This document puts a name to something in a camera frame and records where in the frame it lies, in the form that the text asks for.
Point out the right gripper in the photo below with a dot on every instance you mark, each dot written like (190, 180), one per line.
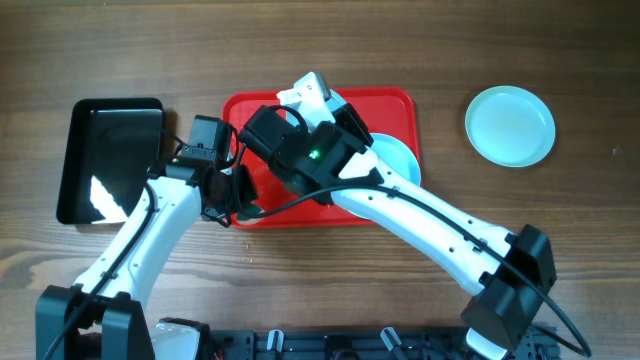
(357, 125)

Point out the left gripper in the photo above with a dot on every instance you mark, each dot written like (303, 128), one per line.
(245, 191)

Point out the green and orange sponge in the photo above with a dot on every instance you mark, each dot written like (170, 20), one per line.
(248, 215)

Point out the white plate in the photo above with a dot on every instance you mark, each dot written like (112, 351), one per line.
(335, 102)
(510, 126)
(396, 163)

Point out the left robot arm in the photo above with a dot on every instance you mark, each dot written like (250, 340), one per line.
(101, 315)

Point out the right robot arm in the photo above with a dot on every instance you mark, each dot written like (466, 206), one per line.
(508, 275)

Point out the red plastic tray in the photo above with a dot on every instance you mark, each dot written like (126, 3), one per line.
(385, 110)

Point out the black rectangular water basin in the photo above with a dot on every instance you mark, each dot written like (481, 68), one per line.
(111, 144)

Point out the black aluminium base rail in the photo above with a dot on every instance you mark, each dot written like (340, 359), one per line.
(428, 344)

